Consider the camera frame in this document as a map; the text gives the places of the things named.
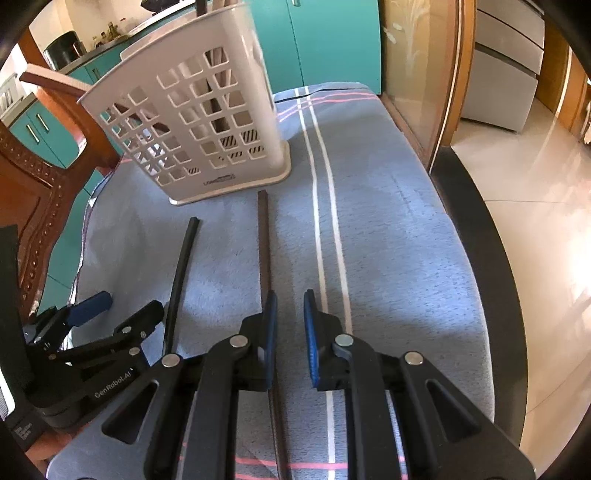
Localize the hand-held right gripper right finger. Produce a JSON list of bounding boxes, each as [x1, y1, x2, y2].
[[302, 290, 535, 480]]

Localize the black countertop appliance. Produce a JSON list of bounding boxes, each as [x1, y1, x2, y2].
[[44, 31, 85, 71]]

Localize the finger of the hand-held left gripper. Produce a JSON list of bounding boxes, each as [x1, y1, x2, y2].
[[34, 292, 113, 340], [46, 300, 164, 367]]

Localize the row of small bottles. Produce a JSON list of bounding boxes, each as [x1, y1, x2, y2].
[[92, 30, 128, 48]]

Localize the black chopstick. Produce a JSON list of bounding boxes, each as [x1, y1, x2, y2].
[[161, 217, 203, 358]]

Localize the white plastic utensil basket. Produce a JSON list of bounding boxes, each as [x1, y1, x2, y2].
[[78, 2, 293, 206]]

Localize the blue striped cloth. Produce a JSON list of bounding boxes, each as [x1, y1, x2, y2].
[[46, 82, 497, 480]]

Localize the carved wooden chair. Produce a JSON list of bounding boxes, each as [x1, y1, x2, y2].
[[0, 65, 123, 319]]

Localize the silver refrigerator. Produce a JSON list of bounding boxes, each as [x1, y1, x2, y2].
[[462, 0, 546, 134]]

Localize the dark brown chopstick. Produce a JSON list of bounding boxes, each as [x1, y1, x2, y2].
[[257, 189, 291, 480]]

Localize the teal kitchen cabinets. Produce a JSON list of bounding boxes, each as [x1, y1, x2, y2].
[[9, 0, 383, 185]]

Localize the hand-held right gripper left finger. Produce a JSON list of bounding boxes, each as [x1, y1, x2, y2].
[[100, 291, 279, 480]]

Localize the wooden door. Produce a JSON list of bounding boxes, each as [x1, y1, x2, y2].
[[538, 23, 591, 145]]

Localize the wood framed glass door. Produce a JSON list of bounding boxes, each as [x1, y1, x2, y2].
[[379, 0, 476, 171]]

